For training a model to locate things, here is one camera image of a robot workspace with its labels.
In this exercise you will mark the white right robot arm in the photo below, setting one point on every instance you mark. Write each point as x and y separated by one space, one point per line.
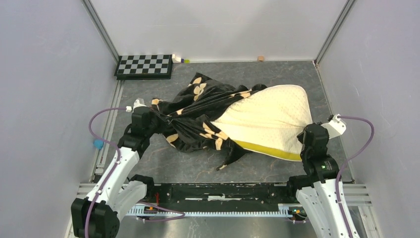
320 190

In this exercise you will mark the black grey checkerboard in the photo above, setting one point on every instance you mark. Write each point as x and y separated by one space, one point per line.
144 67

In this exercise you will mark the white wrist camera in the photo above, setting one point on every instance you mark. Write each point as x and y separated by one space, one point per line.
138 103
335 126

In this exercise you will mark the black floral pillowcase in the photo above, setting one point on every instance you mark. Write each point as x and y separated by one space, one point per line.
190 115

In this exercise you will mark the white yellow pillow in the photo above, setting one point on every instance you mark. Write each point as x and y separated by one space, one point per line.
269 121

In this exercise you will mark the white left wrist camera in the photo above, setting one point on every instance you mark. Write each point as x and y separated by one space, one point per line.
138 103

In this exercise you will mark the small white block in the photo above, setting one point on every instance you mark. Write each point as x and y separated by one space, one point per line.
177 59

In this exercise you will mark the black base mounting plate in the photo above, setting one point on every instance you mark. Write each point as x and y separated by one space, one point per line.
220 197

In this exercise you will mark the blue small object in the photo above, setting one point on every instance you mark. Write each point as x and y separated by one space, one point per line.
98 144

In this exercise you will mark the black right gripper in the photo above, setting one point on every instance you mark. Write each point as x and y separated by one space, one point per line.
301 136

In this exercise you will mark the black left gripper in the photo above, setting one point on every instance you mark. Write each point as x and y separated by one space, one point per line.
163 120

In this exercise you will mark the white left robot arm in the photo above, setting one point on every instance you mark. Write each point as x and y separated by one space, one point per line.
100 212

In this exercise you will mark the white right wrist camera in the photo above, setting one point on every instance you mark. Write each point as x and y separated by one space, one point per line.
335 126

